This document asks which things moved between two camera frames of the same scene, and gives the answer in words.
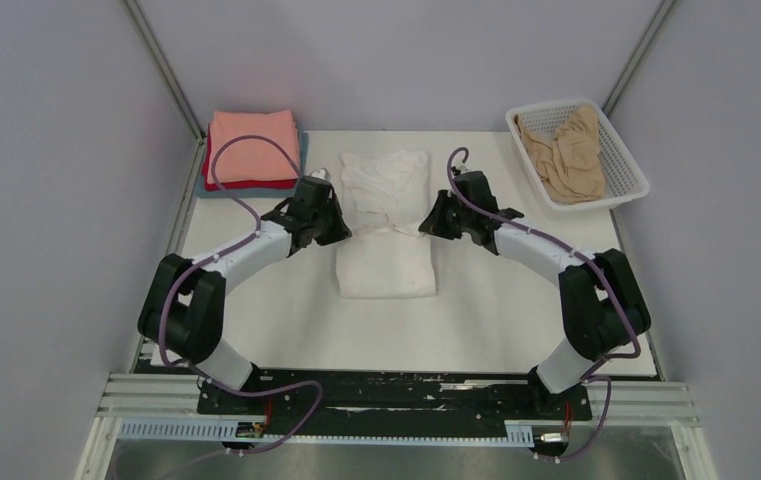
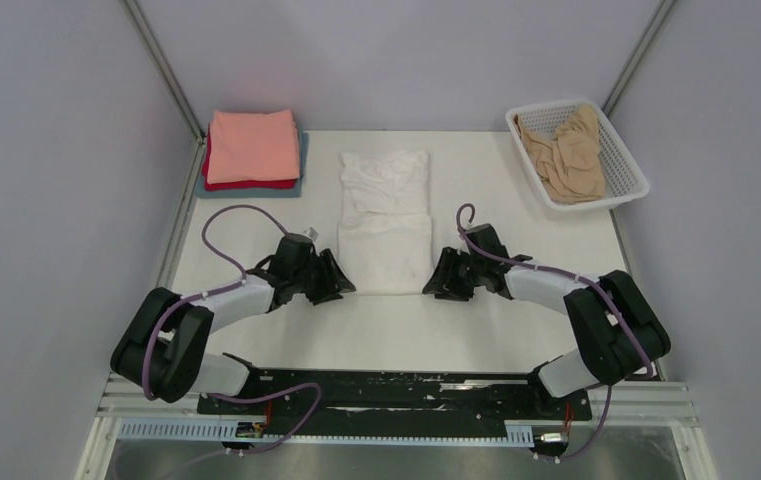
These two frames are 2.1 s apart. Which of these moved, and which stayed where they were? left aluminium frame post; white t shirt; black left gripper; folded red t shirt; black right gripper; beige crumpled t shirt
Moved: black right gripper; black left gripper
Stayed: white t shirt; left aluminium frame post; beige crumpled t shirt; folded red t shirt
